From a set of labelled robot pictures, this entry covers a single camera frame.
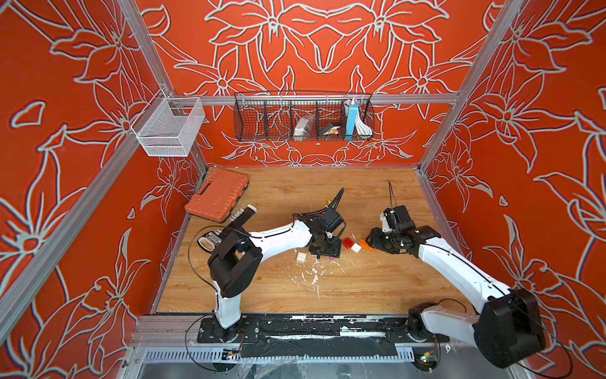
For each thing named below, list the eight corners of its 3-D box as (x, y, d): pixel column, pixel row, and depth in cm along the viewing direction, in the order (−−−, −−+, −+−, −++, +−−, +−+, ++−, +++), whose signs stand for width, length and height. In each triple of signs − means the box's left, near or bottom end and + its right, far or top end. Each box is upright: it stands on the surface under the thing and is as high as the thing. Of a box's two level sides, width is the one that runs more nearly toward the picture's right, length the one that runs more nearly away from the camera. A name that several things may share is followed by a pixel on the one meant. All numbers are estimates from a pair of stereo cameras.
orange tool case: (188, 214, 103) (183, 208, 99) (218, 174, 119) (215, 167, 116) (224, 225, 100) (221, 218, 96) (250, 181, 116) (248, 175, 112)
